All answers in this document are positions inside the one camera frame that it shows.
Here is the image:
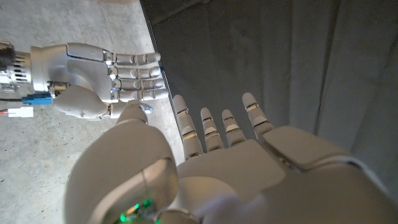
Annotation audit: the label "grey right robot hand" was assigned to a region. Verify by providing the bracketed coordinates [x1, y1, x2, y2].
[30, 42, 170, 121]

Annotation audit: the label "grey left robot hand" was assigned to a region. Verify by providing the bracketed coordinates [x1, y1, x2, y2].
[63, 92, 398, 224]

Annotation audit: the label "blue and white connectors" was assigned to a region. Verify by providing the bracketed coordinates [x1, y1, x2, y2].
[0, 92, 53, 106]

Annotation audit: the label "black backdrop curtain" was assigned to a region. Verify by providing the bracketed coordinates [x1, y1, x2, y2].
[139, 0, 398, 200]

